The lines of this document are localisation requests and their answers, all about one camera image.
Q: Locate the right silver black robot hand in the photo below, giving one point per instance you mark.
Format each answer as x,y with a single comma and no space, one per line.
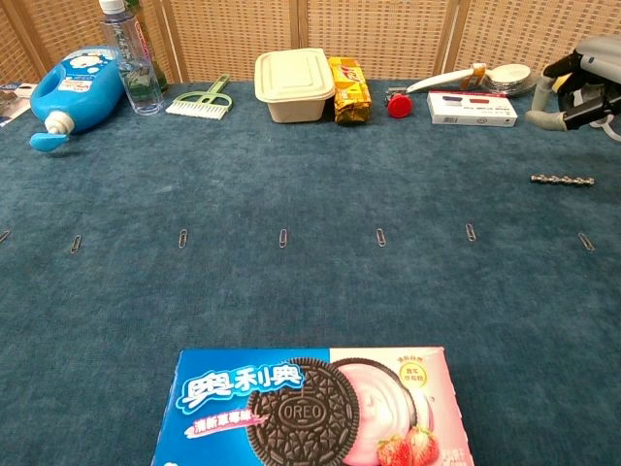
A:
597,63

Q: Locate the silver magnetic ball rod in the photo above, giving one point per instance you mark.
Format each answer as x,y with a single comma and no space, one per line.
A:
563,180

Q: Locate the silver paper clip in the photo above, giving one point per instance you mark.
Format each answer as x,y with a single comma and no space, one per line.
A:
75,244
381,237
586,241
283,238
470,232
183,238
3,237

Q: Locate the stack of foil cups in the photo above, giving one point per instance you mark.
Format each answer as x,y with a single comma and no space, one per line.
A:
512,77

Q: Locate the white box red blue print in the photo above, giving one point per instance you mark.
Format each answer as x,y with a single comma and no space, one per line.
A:
470,109

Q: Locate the white plastic spoon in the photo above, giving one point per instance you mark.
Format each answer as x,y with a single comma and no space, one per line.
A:
451,80

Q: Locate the red push button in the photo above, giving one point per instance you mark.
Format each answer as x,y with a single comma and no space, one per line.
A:
399,104

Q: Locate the rattan folding screen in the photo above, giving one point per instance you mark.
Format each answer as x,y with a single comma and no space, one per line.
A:
388,34

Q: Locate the yellow biscuit packet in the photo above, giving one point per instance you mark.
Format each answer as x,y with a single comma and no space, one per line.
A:
350,92

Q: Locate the cream lidded food container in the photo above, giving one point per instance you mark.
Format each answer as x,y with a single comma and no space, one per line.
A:
293,85

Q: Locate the blue velvet table cloth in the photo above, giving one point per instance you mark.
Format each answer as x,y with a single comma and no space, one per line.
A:
310,291

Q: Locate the green cleaning brush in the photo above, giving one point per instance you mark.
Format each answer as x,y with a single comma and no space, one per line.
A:
201,104

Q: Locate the Oreo strawberry cookie box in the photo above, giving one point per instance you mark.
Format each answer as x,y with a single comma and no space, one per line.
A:
310,412

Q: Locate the clear plastic water bottle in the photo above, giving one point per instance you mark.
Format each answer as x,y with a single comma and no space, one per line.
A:
138,73

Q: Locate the blue detergent bottle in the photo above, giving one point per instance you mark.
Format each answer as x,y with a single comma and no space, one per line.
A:
80,94

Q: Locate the printed booklet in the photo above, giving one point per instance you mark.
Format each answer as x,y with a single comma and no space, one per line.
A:
12,102

